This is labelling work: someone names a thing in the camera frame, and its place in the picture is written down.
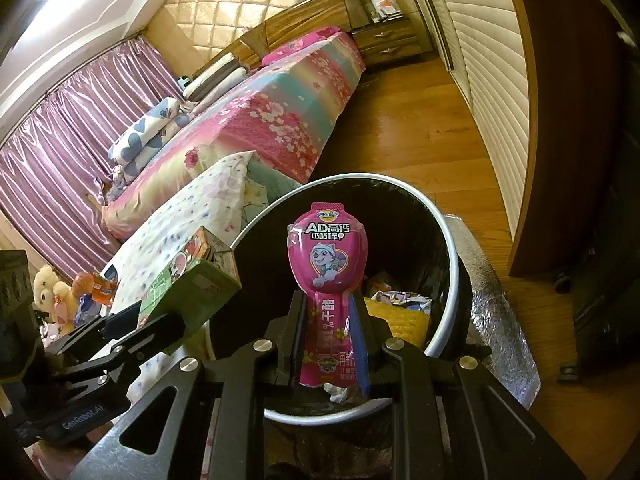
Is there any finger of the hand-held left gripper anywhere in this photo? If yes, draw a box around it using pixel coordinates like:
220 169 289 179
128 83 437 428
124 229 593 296
117 307 208 361
47 304 143 356

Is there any silver foil mat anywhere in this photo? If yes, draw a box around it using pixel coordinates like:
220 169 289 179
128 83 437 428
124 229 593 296
440 215 543 411

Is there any cream teddy bear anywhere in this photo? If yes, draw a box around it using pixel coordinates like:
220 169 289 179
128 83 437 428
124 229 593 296
32 265 81 336

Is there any wooden headboard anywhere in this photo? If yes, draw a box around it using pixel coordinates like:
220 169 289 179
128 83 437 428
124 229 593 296
197 0 371 83

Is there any small grey plush toy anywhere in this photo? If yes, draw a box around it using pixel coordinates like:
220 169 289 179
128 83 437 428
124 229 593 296
106 164 127 200

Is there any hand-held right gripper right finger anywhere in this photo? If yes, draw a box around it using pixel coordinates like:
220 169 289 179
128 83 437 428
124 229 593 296
345 292 588 480

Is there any cream louvered wardrobe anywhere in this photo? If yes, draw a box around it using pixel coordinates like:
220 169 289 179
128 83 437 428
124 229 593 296
400 0 533 256

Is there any yellow padded packet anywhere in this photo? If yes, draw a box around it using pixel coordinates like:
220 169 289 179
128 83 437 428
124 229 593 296
362 296 432 353

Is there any green carton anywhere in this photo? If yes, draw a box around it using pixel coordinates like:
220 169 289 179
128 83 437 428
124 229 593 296
137 226 243 331

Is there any dark wheeled furniture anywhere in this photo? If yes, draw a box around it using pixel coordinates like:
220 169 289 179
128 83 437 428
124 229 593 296
552 240 640 386

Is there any brown wooden door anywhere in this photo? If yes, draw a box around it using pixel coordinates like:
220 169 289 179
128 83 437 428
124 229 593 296
500 0 640 281

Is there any wooden nightstand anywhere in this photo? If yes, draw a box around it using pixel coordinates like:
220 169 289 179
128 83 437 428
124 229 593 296
352 15 435 67

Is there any white red-print paper bag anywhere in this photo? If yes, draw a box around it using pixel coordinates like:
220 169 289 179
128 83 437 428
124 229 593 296
372 289 433 313

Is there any orange plastic toy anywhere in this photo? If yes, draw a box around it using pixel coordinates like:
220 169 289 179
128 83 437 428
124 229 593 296
71 271 120 307

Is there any white floral sheet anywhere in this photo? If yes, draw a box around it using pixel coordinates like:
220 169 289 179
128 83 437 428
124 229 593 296
100 152 258 480

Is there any folded heart-print blanket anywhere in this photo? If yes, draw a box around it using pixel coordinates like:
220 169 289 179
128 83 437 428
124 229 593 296
109 97 193 183

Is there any white orange box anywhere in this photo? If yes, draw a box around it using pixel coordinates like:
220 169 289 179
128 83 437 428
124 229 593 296
370 0 403 22

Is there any purple striped curtain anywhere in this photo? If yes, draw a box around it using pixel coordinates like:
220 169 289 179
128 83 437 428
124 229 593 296
0 35 183 281

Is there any pink snack packet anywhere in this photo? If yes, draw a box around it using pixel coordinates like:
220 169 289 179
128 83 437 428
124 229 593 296
286 201 371 390

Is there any stack of white grey pillows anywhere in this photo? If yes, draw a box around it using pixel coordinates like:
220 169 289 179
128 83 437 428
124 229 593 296
182 52 251 103

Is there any black bin with white rim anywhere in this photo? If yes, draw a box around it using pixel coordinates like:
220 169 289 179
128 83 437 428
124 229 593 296
207 172 475 451

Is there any pink pillow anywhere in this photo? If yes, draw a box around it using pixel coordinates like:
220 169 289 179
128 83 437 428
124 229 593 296
262 25 346 68

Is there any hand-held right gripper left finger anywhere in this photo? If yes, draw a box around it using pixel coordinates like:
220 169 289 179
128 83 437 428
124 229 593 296
82 290 308 480

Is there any blue snack packet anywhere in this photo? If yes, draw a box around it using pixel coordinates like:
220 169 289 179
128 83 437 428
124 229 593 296
74 294 103 328

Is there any pink floral bed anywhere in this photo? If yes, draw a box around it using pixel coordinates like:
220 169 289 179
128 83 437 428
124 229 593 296
102 27 368 233

